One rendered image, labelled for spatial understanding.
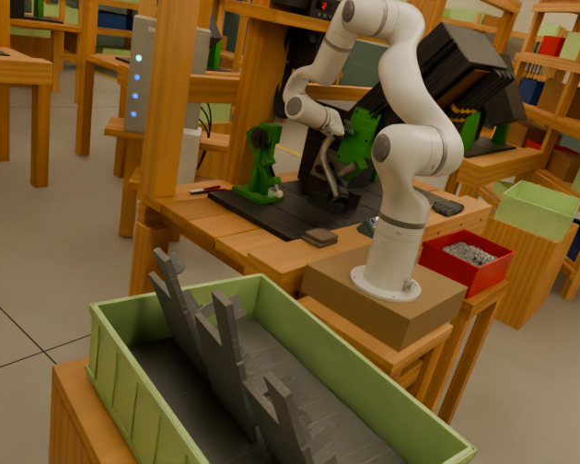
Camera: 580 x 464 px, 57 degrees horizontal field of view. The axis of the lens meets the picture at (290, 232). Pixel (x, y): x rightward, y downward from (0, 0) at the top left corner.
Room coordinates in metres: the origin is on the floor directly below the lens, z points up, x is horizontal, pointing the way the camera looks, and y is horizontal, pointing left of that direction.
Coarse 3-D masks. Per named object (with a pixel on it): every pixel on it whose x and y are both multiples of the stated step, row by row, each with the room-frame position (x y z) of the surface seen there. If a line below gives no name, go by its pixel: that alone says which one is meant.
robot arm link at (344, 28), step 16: (352, 0) 1.45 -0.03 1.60; (368, 0) 1.45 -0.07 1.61; (384, 0) 1.48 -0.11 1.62; (336, 16) 1.64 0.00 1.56; (352, 16) 1.44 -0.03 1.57; (368, 16) 1.44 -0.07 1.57; (384, 16) 1.46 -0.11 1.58; (336, 32) 1.64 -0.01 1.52; (352, 32) 1.49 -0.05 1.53; (368, 32) 1.46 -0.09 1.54
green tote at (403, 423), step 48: (192, 288) 1.00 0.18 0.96; (240, 288) 1.09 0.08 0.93; (96, 336) 0.84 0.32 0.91; (144, 336) 0.93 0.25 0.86; (288, 336) 1.03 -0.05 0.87; (336, 336) 0.94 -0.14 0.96; (96, 384) 0.81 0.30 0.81; (144, 384) 0.68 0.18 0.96; (336, 384) 0.91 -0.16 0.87; (384, 384) 0.83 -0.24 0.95; (144, 432) 0.67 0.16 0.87; (384, 432) 0.81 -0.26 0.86; (432, 432) 0.74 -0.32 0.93
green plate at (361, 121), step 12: (360, 108) 2.01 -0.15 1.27; (360, 120) 1.99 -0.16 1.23; (372, 120) 1.96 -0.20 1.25; (360, 132) 1.97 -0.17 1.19; (372, 132) 1.94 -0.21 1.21; (348, 144) 1.97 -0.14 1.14; (360, 144) 1.95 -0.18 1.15; (372, 144) 1.97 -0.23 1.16; (336, 156) 1.98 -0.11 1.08; (348, 156) 1.95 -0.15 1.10; (360, 156) 1.93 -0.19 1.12
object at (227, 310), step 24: (216, 288) 0.69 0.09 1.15; (216, 312) 0.69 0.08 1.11; (240, 312) 0.67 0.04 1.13; (216, 336) 0.73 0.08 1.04; (216, 360) 0.75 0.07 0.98; (240, 360) 0.68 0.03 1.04; (216, 384) 0.79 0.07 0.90; (240, 384) 0.68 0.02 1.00; (264, 384) 0.78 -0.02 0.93; (240, 408) 0.71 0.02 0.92
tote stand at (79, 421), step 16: (64, 368) 0.86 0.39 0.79; (80, 368) 0.87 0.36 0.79; (64, 384) 0.82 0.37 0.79; (80, 384) 0.83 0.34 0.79; (64, 400) 0.80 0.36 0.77; (80, 400) 0.79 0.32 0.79; (96, 400) 0.80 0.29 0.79; (64, 416) 0.80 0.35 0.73; (80, 416) 0.75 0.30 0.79; (96, 416) 0.76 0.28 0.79; (64, 432) 0.80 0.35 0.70; (80, 432) 0.73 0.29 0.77; (96, 432) 0.72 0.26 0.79; (112, 432) 0.73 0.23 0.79; (64, 448) 0.79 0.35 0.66; (80, 448) 0.73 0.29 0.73; (96, 448) 0.69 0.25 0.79; (112, 448) 0.69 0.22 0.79; (128, 448) 0.70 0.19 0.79
